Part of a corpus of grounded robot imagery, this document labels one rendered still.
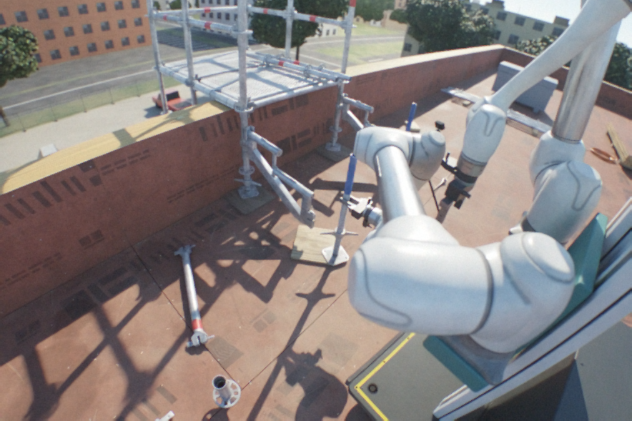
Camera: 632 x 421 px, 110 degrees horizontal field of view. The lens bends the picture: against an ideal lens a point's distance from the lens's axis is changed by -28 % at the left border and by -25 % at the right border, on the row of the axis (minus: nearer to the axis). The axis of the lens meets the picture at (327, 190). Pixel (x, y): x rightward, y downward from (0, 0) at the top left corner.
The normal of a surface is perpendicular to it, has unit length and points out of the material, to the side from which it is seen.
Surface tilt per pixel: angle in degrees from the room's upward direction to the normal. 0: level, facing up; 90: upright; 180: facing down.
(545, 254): 6
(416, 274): 27
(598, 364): 0
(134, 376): 0
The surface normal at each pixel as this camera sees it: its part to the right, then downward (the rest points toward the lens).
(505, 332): -0.15, 0.61
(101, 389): 0.11, -0.78
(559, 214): -0.71, 0.34
